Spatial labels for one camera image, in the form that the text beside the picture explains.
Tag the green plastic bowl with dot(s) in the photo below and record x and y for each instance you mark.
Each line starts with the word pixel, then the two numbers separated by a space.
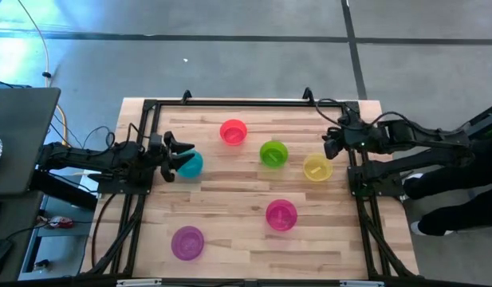
pixel 273 154

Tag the low dark side desk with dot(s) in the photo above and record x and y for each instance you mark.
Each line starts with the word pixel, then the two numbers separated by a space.
pixel 10 231

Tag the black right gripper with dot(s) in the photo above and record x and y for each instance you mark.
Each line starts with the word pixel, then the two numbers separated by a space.
pixel 333 149

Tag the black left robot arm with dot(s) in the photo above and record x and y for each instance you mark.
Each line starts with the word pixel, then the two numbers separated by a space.
pixel 90 157

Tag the person's leg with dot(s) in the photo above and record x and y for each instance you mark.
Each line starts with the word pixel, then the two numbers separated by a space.
pixel 469 171
pixel 469 217

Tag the purple plastic bowl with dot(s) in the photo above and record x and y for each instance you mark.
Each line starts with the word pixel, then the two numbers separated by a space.
pixel 187 243

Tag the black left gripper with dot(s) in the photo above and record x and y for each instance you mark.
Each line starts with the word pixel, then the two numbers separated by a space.
pixel 156 153

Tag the white flat box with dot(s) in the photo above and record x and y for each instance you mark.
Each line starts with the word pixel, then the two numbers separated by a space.
pixel 88 181

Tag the pink plastic bowl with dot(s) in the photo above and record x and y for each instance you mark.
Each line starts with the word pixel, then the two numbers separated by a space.
pixel 281 215

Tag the silver metal bracket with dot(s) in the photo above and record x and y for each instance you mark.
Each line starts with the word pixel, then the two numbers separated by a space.
pixel 138 283
pixel 361 284

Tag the dark grey desk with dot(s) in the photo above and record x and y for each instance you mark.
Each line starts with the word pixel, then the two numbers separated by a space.
pixel 22 135

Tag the teal plastic bowl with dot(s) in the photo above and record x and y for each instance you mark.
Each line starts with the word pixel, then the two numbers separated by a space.
pixel 194 167

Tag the yellow plastic bowl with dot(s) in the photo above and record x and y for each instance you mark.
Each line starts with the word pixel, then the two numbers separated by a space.
pixel 317 168

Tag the red and white small item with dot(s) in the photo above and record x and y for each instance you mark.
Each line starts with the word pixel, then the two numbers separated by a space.
pixel 61 222

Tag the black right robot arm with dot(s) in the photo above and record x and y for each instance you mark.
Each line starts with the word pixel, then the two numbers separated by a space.
pixel 429 137

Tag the black metal table frame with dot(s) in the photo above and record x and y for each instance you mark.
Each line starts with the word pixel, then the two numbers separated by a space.
pixel 249 103

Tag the red plastic bowl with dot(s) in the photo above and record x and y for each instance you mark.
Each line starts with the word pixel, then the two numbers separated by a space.
pixel 233 133

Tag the black equipment with green light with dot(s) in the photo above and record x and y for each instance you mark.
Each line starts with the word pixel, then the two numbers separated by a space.
pixel 486 119

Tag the person's shoe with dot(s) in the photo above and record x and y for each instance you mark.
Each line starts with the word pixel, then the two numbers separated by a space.
pixel 413 189
pixel 417 228

